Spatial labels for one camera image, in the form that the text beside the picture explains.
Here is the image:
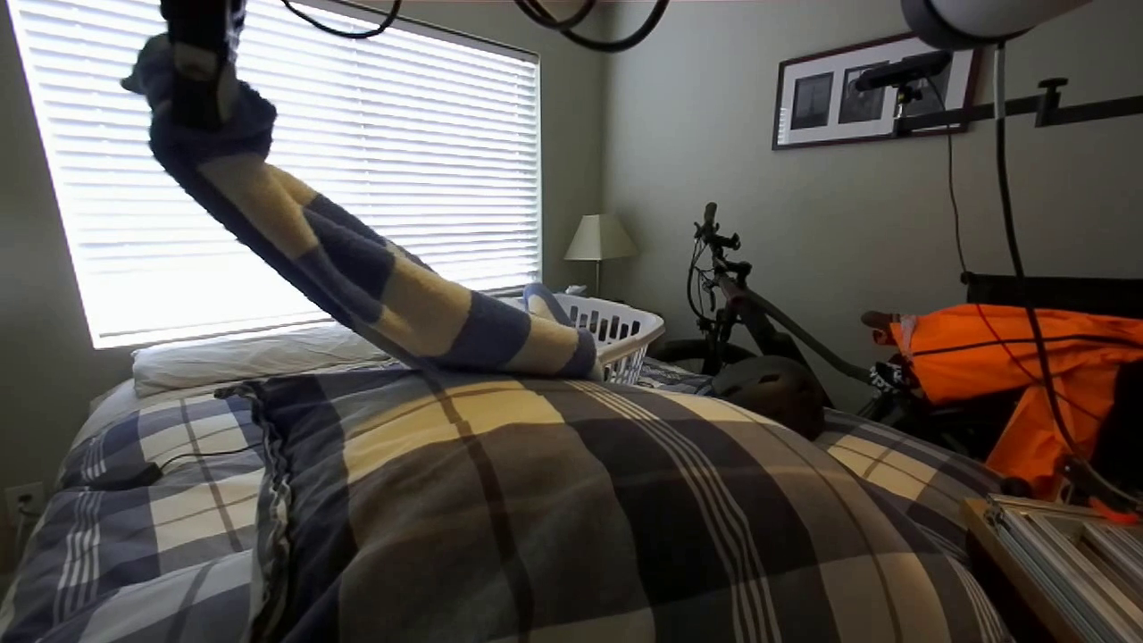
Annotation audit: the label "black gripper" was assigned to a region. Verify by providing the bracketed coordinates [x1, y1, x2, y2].
[161, 0, 245, 70]

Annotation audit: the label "blue white striped towel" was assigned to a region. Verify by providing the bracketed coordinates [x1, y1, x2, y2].
[121, 37, 596, 377]

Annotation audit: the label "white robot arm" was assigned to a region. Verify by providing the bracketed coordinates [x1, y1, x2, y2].
[157, 0, 1085, 74]

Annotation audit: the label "white pillow near window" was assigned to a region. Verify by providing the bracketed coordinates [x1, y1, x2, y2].
[132, 324, 383, 397]

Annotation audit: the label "plaid pillow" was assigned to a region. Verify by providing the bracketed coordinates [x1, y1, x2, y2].
[245, 370, 1008, 643]

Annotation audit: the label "white window blinds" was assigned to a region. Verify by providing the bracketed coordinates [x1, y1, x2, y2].
[8, 0, 544, 349]

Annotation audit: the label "small table lamp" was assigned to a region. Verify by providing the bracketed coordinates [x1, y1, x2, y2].
[564, 215, 636, 290]

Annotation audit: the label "white laundry basket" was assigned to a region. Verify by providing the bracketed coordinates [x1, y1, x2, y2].
[521, 290, 664, 382]

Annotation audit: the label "plaid bed cover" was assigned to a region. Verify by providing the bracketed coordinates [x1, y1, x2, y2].
[0, 382, 264, 643]

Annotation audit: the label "black bicycle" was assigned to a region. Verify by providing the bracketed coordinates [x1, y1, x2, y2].
[653, 202, 901, 394]

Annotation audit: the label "black helmet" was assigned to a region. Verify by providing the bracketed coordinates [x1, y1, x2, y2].
[710, 358, 825, 439]

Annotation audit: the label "orange jacket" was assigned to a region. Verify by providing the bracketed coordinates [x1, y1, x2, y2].
[865, 305, 1143, 495]

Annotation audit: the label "framed wall picture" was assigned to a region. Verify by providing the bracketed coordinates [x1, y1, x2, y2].
[772, 37, 975, 151]

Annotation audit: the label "black camera on mount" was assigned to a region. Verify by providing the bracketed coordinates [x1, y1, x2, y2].
[852, 50, 952, 91]

